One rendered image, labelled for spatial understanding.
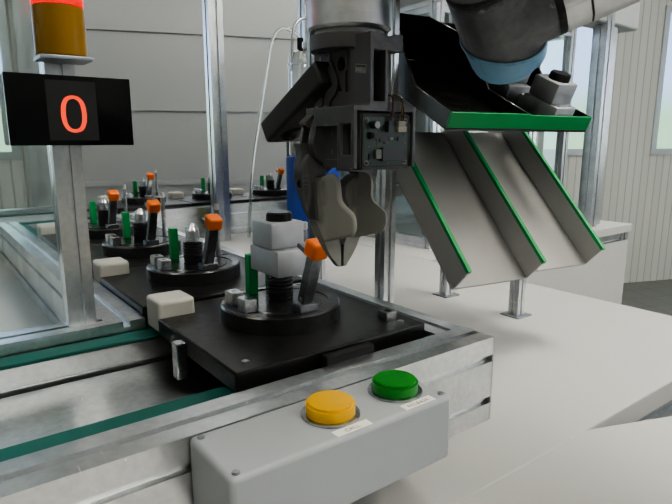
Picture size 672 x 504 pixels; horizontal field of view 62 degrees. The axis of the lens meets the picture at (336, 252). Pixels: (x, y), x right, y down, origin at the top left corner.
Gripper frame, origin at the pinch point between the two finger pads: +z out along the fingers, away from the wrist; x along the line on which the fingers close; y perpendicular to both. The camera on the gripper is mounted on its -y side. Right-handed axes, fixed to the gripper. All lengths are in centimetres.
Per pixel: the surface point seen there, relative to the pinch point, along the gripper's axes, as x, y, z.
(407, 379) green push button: -0.8, 11.3, 9.4
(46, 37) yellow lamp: -20.5, -21.0, -21.1
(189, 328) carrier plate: -10.3, -13.4, 9.5
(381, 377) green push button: -2.3, 9.6, 9.4
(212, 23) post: 43, -118, -45
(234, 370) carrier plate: -11.7, 0.1, 9.5
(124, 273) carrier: -8.2, -44.0, 9.4
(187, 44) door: 109, -294, -68
